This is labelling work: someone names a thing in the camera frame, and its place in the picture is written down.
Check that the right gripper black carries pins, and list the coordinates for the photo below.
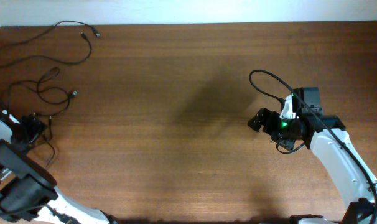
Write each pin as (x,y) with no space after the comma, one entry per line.
(272,116)

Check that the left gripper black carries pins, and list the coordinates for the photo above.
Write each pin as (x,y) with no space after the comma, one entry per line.
(33,124)

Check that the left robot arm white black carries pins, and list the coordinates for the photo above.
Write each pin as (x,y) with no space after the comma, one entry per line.
(27,190)

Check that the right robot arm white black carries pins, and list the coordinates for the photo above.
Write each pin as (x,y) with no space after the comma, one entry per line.
(302,118)

